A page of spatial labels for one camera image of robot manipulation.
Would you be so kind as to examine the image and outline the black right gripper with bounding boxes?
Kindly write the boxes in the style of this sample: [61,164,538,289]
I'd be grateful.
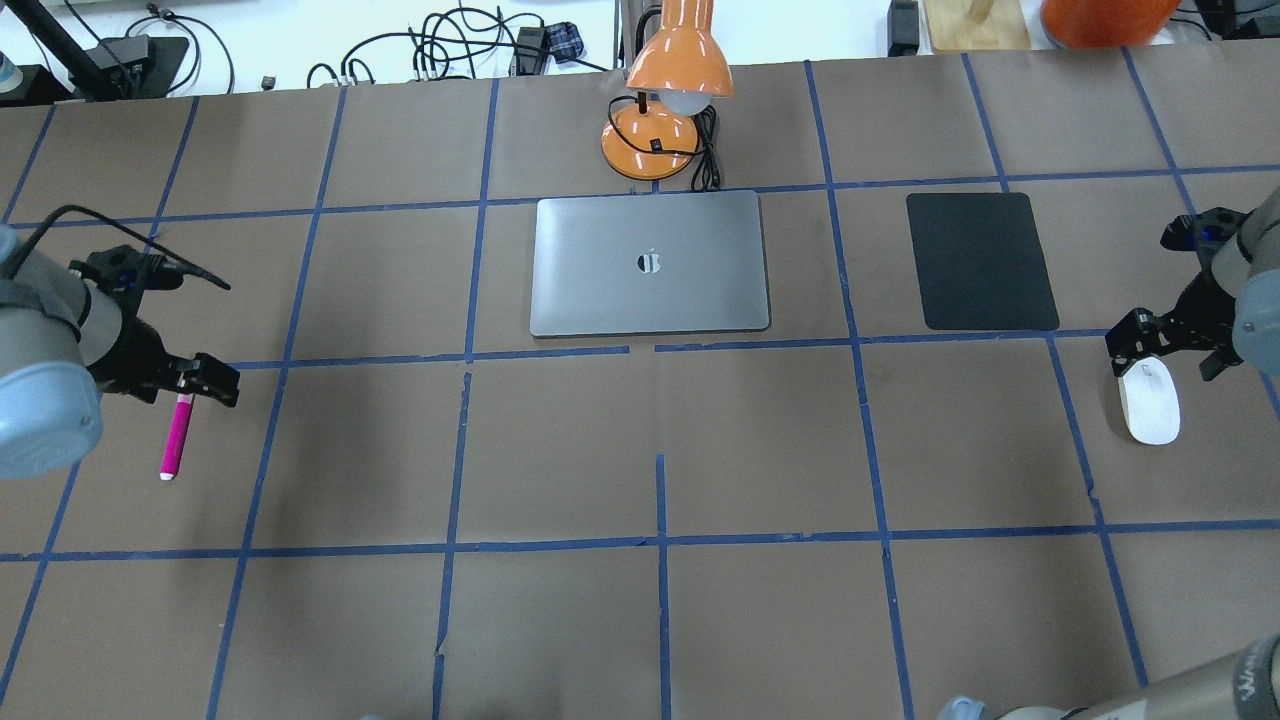
[1103,208,1249,382]

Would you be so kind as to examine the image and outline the black mousepad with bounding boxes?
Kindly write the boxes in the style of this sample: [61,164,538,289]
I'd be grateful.
[905,192,1060,331]

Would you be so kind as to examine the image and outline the grey closed laptop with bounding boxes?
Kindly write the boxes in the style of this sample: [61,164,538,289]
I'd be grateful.
[529,190,772,338]

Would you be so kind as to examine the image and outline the white computer mouse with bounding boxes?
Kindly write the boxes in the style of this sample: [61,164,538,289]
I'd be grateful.
[1117,357,1181,446]

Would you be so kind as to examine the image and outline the pink highlighter pen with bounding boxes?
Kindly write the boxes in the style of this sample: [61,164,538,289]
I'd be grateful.
[157,395,195,482]

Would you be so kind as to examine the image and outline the black lamp power cable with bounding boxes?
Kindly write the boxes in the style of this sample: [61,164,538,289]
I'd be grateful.
[636,95,723,193]

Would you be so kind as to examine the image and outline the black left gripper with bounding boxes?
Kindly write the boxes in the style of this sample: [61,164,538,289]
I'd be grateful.
[69,245,241,407]

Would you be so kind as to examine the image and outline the wooden stand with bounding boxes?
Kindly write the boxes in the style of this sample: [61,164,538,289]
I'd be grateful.
[919,1,1032,54]

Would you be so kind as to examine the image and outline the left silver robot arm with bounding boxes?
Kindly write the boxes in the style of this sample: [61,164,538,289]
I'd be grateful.
[1,204,241,480]

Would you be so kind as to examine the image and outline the orange desk lamp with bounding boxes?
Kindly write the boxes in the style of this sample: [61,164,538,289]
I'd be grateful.
[600,1,735,192]

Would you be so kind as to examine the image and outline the black power adapter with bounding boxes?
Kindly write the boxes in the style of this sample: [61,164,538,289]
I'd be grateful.
[886,0,920,58]

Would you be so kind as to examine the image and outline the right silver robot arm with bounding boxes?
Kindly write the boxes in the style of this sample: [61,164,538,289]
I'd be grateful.
[1007,195,1279,719]

